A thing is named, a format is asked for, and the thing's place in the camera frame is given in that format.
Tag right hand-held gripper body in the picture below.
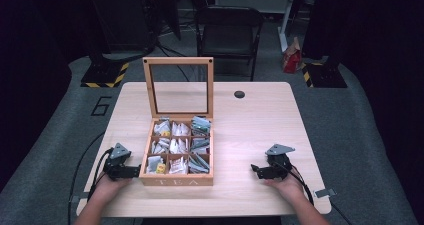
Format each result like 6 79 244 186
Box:
258 143 296 181

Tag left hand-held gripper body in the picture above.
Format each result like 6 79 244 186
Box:
103 142 135 181

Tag wooden tea box with lid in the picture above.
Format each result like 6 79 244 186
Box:
139 56 215 187

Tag person's right hand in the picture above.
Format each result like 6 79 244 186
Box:
264 173 307 205

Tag person's left hand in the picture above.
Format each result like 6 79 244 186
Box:
90 174 133 203

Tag pile of white-yellow tea packets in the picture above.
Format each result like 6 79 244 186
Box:
146 118 172 175

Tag pile of white tea packets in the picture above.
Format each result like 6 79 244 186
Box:
168 120 192 175

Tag grey metal table clamp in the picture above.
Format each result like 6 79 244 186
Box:
69 192 90 205
314 188 337 199

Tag pile of grey tea packets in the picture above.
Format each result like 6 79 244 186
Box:
187 115 212 175

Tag black-yellow striped stand base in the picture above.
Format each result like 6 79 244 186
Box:
301 61 348 89
80 59 130 89

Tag red paper bag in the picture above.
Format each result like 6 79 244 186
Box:
282 36 303 74

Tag black folding chair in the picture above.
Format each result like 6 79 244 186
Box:
194 5 265 82

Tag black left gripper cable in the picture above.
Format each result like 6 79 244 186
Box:
86 147 115 203

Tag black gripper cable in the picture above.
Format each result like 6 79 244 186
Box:
281 163 354 225
86 147 115 203

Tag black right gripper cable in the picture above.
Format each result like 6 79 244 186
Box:
281 163 354 225

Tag thin black floor cable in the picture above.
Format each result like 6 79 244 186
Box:
67 131 106 225

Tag black cables on floor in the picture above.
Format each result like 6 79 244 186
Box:
155 41 192 83

